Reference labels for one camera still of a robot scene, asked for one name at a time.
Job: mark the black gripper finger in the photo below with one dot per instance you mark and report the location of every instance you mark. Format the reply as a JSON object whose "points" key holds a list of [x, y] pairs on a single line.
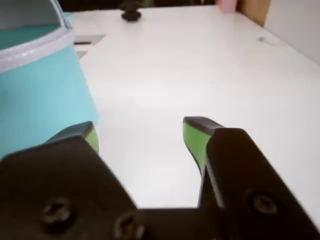
{"points": [[60, 190], [245, 180]]}

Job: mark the brown wooden panel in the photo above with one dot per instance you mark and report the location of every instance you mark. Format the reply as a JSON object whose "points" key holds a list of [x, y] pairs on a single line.
{"points": [[253, 11]]}

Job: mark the teal whale-shaped trash bin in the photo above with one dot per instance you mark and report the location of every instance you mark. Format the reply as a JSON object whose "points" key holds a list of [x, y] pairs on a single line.
{"points": [[37, 82]]}

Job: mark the pink object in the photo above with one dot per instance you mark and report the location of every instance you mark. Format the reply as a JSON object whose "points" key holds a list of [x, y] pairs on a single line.
{"points": [[227, 6]]}

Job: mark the black spiky object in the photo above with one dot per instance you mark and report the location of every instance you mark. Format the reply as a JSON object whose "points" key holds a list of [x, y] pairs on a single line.
{"points": [[131, 11]]}

